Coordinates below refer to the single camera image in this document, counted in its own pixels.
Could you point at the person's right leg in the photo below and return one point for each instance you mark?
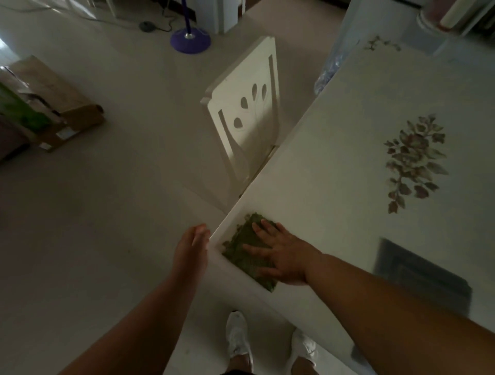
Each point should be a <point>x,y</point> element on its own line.
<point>303,367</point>

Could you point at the white shoe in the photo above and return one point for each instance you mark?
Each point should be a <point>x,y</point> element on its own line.
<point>303,345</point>
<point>236,334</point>

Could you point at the green packet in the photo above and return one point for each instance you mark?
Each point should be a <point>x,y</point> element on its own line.
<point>23,112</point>

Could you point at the person's right hand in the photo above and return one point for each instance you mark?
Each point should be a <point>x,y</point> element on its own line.
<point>288,257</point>

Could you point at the white round container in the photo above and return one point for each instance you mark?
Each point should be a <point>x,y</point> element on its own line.
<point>433,19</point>

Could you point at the brown cardboard box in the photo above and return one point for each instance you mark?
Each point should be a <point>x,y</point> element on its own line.
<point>58,104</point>

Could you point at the white cabinet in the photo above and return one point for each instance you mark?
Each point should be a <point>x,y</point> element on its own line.
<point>218,13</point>

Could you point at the black round foot switch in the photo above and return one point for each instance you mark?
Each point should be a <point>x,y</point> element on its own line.
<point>146,26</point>

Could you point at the white carved chair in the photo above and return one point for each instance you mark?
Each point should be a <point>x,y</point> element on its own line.
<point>243,108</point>

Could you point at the person's left hand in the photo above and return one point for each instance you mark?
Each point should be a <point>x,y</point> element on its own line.
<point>190,253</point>

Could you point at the person's right thumb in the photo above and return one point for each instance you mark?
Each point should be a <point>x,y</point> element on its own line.
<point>270,272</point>

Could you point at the person's left forearm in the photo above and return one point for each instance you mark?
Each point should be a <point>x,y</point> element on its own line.
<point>147,328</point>

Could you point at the person's leg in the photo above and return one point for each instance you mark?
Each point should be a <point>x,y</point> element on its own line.
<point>303,367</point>
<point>240,366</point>

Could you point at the person's left fingers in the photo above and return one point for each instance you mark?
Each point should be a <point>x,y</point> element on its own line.
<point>200,235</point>

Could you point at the white right shoe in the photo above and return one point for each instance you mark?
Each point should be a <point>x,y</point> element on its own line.
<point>303,345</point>

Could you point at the person's left leg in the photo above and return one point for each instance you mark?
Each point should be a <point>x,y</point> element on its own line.
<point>240,366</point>

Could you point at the white left shoe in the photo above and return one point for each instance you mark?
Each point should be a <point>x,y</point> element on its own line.
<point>236,334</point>

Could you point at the translucent plastic bag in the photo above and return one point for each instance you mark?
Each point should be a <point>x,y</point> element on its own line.
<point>330,73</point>

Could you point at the person's right forearm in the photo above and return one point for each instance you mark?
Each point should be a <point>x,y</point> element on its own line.
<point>390,320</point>

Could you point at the green cleaning cloth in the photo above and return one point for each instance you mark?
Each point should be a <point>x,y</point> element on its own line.
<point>241,247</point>

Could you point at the person's right middle finger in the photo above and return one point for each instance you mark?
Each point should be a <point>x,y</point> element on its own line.
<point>262,233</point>

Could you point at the person's right little finger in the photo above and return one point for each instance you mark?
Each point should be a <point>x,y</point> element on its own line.
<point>283,230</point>

